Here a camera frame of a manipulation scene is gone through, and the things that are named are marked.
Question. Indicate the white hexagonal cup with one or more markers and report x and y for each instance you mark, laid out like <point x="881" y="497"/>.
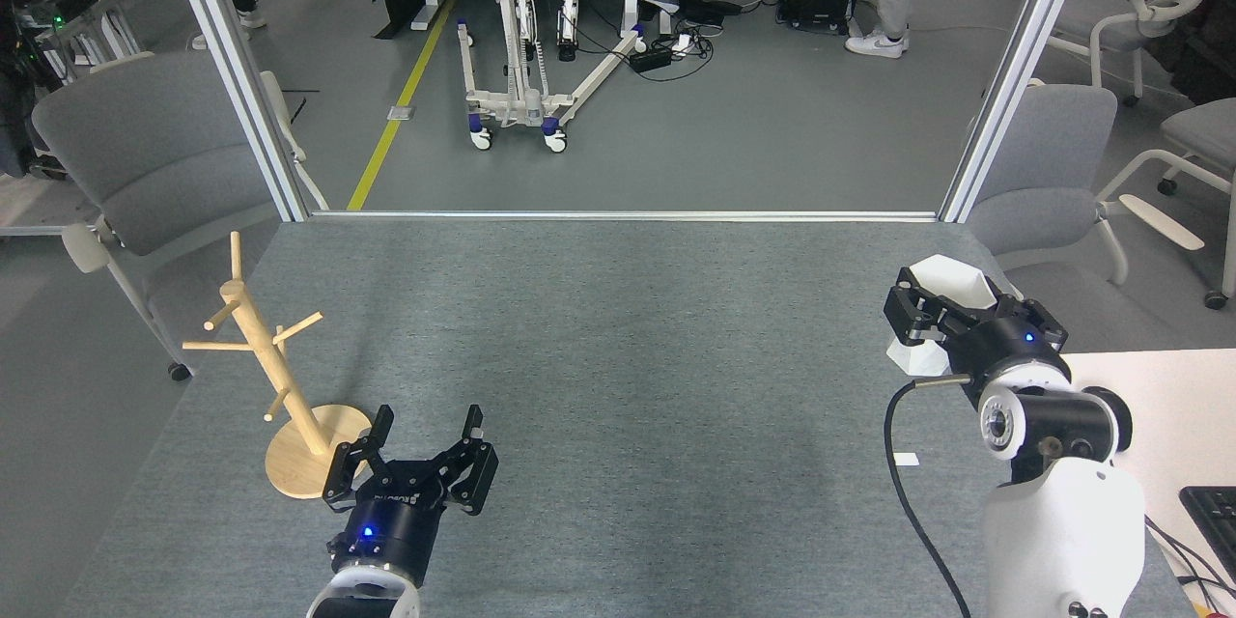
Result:
<point x="951" y="280"/>

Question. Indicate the metal floor plate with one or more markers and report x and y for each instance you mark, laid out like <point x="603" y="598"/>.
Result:
<point x="402" y="112"/>

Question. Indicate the grey office chair on casters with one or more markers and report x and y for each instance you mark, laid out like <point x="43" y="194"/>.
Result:
<point x="1207" y="130"/>

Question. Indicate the black device with green light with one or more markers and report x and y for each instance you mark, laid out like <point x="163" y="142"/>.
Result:
<point x="63" y="0"/>

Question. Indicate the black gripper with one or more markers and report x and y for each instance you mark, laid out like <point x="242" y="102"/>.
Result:
<point x="1009" y="348"/>
<point x="396" y="526"/>

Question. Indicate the black power strip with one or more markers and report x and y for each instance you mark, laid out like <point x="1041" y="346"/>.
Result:
<point x="652" y="58"/>

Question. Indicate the grey chair with white frame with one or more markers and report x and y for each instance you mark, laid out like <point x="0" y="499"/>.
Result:
<point x="1053" y="145"/>
<point x="145" y="145"/>

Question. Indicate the wooden cup rack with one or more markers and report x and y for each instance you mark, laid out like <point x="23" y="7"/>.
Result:
<point x="270" y="362"/>

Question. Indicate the silver frame post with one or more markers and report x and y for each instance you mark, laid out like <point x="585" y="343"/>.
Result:
<point x="1016" y="68"/>
<point x="233" y="58"/>

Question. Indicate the silver table edge rail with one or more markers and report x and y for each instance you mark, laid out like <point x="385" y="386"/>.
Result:
<point x="628" y="215"/>

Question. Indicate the robot arm white joint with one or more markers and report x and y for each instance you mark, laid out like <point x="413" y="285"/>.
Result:
<point x="367" y="594"/>

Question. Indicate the black keyboard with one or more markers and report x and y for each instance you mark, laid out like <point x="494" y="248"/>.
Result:
<point x="1217" y="521"/>

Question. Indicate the white office chair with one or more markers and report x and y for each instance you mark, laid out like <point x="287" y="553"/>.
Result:
<point x="1101" y="34"/>

